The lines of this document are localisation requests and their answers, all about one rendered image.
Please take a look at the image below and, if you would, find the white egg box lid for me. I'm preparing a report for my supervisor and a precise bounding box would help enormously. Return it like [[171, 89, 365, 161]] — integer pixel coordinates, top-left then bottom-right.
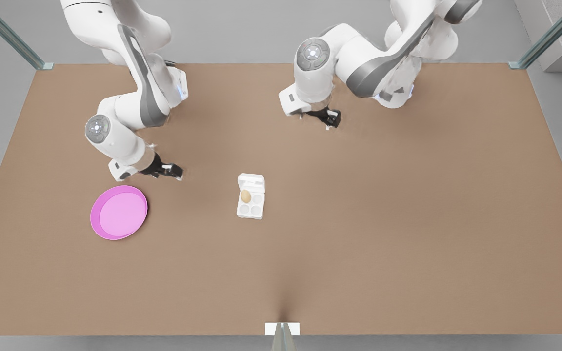
[[237, 173, 265, 193]]

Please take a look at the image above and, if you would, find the pink round plate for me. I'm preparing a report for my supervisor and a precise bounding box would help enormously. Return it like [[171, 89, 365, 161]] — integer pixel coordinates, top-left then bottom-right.
[[90, 185, 148, 240]]

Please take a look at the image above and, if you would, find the white egg box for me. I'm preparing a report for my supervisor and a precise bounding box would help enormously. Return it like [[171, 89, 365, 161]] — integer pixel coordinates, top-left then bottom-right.
[[236, 189, 265, 220]]

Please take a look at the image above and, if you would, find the silver frame post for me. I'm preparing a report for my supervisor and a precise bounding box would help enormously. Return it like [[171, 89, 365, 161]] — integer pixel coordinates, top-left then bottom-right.
[[508, 0, 562, 70], [0, 0, 54, 70], [265, 322, 300, 351]]

